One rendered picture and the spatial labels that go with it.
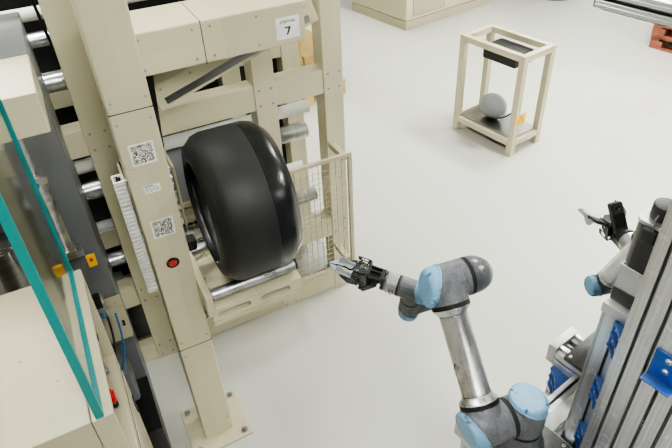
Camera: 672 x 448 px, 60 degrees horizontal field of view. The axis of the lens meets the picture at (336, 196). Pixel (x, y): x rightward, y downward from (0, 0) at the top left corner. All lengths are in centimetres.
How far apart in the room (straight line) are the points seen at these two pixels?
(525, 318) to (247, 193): 194
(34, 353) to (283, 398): 154
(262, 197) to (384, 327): 152
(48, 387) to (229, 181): 77
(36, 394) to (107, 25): 94
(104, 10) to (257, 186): 68
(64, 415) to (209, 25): 124
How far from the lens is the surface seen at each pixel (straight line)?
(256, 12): 210
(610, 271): 213
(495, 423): 181
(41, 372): 165
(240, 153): 195
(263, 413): 295
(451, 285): 172
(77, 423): 152
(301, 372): 306
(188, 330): 237
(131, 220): 201
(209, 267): 247
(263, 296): 227
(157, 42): 204
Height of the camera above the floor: 243
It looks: 36 degrees down
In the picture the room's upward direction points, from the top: 3 degrees counter-clockwise
